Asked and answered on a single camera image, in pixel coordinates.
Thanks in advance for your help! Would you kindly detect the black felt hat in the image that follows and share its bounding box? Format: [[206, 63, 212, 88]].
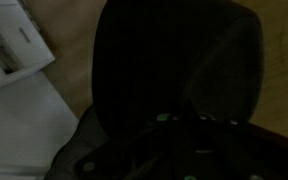
[[43, 0, 288, 180]]

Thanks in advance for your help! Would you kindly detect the wooden table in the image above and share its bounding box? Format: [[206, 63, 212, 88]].
[[25, 0, 288, 137]]

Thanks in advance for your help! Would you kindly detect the white tv cabinet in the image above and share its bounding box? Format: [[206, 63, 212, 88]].
[[0, 0, 55, 87]]

